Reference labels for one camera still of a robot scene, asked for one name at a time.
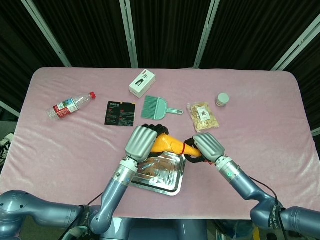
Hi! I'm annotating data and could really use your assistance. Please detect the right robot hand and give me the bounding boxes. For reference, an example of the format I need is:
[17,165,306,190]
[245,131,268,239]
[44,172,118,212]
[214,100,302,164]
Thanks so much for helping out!
[183,132,226,166]

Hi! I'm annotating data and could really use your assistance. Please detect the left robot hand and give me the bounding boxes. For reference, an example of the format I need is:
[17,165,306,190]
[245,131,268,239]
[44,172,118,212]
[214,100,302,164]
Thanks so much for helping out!
[124,122,171,163]

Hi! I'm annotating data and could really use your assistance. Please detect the yellow rubber chicken toy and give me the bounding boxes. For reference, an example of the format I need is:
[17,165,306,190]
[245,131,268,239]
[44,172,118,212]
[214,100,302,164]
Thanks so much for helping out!
[149,134,203,159]

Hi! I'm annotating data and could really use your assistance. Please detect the silver metal tray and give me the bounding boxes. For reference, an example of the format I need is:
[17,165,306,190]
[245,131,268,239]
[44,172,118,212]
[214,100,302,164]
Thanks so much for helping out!
[129,152,187,197]

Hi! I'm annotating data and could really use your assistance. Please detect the clear bag of dried snack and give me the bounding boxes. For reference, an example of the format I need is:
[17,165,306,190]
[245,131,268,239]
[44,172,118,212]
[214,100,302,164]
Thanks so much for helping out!
[186,100,221,133]

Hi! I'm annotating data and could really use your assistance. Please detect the black printed card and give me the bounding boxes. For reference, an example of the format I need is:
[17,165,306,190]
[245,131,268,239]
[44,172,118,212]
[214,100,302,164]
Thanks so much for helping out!
[104,100,137,127]

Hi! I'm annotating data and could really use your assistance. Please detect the teal small brush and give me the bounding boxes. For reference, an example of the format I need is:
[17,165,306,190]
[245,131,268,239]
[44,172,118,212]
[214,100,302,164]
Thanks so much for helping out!
[141,95,184,120]

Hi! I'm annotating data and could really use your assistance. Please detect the small white jar teal lid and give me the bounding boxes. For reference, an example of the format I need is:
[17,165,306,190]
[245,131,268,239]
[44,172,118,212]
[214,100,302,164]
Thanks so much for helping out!
[215,92,230,108]

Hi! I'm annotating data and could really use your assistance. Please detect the white cardboard box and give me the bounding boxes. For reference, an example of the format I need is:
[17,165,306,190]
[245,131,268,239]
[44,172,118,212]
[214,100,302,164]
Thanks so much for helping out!
[128,69,156,99]

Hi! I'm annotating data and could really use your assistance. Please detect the clear red-label water bottle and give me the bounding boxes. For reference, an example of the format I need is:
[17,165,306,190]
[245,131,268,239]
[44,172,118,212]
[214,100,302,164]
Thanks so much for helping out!
[46,91,97,121]

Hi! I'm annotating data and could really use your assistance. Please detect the blue-grey robot torso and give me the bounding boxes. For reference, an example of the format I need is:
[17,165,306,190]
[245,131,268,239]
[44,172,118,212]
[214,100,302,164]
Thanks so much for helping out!
[109,217,208,240]

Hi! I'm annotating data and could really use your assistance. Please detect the pink tablecloth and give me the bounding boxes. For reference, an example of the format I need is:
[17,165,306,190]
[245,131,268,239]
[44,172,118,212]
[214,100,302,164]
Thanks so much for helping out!
[0,66,320,221]

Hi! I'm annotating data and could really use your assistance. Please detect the black and white sneaker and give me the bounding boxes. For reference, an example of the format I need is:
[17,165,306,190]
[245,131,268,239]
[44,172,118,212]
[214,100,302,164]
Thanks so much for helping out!
[0,133,15,167]

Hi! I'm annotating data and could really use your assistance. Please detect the black thin cable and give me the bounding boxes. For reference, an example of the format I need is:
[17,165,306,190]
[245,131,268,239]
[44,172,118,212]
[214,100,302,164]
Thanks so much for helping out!
[86,191,105,205]
[248,176,279,203]

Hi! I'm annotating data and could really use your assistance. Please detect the white metal frame post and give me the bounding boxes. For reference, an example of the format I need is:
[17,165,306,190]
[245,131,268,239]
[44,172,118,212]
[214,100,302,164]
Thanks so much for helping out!
[0,100,21,118]
[270,20,320,72]
[193,0,221,69]
[20,0,73,68]
[118,0,139,69]

